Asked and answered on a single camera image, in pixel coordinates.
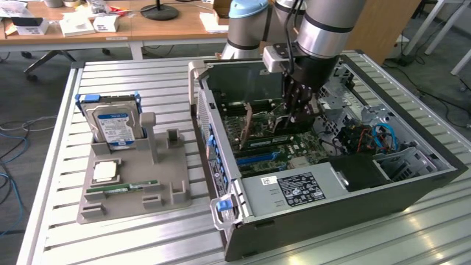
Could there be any white open packaging tray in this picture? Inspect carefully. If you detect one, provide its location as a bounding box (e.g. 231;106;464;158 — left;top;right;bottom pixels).
59;13;97;38

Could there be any wooden office desk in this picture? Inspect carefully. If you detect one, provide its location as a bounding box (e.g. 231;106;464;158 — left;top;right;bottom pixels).
131;0;333;61
0;0;132;53

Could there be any silver CPU chip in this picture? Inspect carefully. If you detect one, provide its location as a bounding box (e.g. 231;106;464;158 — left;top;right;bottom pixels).
91;162;120;183

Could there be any black camera cable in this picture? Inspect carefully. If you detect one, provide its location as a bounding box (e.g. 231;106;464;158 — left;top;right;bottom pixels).
284;0;307;76

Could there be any white electrical box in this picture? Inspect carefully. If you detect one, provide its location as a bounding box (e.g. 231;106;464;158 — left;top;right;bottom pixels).
392;34;411;60

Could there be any white labelled box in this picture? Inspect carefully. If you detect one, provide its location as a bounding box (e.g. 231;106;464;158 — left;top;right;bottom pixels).
13;24;50;36

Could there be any white carton with label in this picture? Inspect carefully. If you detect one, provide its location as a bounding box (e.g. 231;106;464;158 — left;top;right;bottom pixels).
91;15;120;33

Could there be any grey plastic parts rack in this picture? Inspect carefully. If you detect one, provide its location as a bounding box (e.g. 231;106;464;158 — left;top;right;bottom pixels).
76;112;195;225

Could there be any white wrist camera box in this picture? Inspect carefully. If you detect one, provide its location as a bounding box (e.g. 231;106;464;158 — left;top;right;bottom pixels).
263;44;295;73

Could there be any black power connector bundle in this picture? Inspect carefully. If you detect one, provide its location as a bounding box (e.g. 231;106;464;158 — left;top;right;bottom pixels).
336;125;363;155

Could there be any red orange power wire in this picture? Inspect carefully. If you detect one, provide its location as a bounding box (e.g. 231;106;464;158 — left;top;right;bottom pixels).
359;127;373;153

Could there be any black lamp base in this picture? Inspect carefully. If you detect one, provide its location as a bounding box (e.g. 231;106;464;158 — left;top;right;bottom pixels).
139;0;180;22

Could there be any grey floor cable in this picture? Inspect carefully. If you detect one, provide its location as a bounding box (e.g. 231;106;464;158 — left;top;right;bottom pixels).
0;115;56;133

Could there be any hard disk with blue carrier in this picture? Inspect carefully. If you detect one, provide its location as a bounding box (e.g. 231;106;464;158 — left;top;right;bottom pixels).
75;92;147;152

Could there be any pile of papers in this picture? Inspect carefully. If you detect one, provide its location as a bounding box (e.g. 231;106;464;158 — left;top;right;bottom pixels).
0;0;30;18

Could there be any grey case handle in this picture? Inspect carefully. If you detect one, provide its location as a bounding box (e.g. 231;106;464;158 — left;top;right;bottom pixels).
208;193;244;231
188;61;208;107

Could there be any long PCIe expansion slot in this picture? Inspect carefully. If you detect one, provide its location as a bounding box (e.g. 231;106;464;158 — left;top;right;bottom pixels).
235;153;280;164

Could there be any green motherboard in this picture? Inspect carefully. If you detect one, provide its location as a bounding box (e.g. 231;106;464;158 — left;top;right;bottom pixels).
219;93;332;179

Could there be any blue floor cable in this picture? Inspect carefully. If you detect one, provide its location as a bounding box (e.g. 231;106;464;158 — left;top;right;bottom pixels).
0;131;29;237

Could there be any black open PC case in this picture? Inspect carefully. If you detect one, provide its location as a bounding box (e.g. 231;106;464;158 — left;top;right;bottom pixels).
188;54;468;262

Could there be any silver disk bay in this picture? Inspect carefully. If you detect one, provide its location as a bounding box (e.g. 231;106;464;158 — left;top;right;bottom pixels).
373;146;452;184

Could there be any wooden cabinet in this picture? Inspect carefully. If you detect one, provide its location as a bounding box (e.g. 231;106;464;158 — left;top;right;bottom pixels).
345;0;423;60

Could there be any grey power supply unit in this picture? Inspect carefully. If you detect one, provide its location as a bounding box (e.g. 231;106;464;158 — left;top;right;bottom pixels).
231;162;348;219

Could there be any black power strip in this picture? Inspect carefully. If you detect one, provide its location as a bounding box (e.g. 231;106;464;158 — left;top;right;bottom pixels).
381;54;419;67

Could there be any green RAM stick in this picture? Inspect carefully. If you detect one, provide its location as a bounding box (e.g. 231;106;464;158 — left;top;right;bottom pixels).
248;134;291;150
87;179;159;194

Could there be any empty black RAM slot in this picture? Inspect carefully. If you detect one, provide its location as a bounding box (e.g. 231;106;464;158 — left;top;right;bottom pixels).
223;109;276;116

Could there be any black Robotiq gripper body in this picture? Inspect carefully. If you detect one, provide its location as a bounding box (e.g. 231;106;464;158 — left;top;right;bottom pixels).
283;55;341;114

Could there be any white booklet stack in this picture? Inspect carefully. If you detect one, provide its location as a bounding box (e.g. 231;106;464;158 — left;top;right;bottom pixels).
199;12;229;34

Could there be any silver metal drive cage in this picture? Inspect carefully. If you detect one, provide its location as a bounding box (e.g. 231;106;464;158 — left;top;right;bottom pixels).
312;79;372;151

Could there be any brown cardboard box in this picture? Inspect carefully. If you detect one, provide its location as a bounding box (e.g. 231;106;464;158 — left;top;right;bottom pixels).
212;0;233;19

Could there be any white metal desk frame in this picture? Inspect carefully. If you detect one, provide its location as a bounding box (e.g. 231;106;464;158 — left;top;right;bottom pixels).
403;0;471;76

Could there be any blue SATA wire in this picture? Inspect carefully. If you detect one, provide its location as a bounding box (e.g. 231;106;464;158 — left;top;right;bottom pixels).
369;123;401;152

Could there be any low-profile graphics card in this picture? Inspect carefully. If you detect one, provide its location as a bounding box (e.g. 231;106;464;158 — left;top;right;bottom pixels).
237;102;316;151

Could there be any black device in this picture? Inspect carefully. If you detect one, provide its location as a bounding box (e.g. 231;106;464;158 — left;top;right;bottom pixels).
9;17;44;27

